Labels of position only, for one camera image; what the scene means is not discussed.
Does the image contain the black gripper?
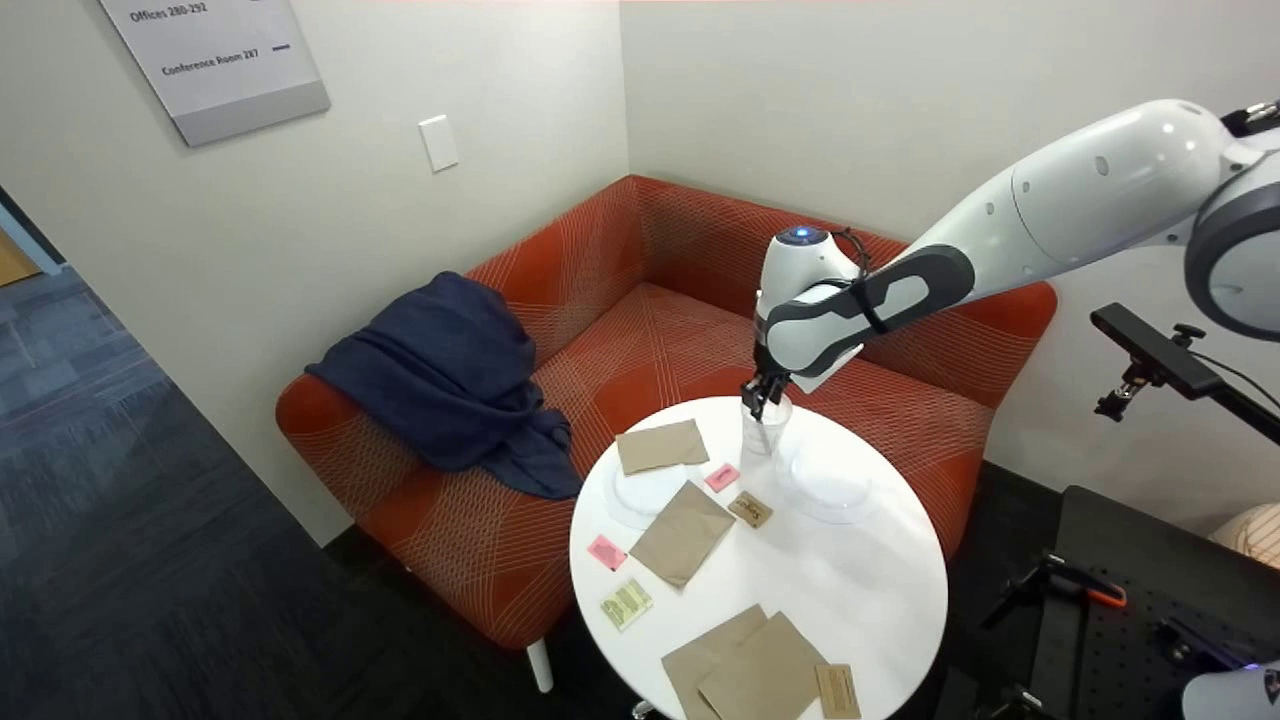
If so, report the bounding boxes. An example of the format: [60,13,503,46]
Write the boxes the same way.
[738,341,801,430]

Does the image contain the clear plastic measuring cup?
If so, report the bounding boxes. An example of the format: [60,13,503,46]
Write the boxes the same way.
[734,392,795,474]

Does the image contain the brown sugar packet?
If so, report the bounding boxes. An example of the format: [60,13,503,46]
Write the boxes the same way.
[724,487,776,532]

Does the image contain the orange patterned sofa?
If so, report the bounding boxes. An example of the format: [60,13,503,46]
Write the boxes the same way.
[272,172,1061,698]

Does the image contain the clear plastic lid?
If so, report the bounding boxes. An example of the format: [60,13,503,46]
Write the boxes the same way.
[609,457,685,521]

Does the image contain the small brown cardboard square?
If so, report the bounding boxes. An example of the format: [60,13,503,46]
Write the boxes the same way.
[629,476,738,597]

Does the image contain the large brown paper napkin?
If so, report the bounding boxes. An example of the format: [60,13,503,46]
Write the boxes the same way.
[661,599,776,720]

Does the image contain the yellow sweetener packets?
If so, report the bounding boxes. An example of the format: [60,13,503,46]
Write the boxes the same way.
[597,576,654,633]

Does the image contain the large brown cardboard square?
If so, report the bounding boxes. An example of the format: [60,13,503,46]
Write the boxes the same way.
[693,613,830,720]

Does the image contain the small brown paper napkin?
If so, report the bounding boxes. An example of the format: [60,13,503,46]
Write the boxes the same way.
[810,659,863,720]

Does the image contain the dark blue jacket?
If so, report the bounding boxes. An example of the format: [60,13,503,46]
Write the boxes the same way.
[304,267,582,504]

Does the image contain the black perforated robot table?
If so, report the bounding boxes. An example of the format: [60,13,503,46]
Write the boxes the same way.
[1033,486,1280,720]

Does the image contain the beige striped cushion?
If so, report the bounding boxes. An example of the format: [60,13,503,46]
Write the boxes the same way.
[1206,501,1280,574]

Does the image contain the black clamp with orange handle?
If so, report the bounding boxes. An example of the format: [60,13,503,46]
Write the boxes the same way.
[985,550,1132,633]

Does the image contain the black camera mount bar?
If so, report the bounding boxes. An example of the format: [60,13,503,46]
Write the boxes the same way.
[1086,300,1280,448]

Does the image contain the white wall plate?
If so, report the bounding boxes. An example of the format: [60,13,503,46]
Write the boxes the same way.
[414,113,465,178]

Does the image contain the grey wall sign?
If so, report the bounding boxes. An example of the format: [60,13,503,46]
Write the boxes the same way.
[92,0,336,152]

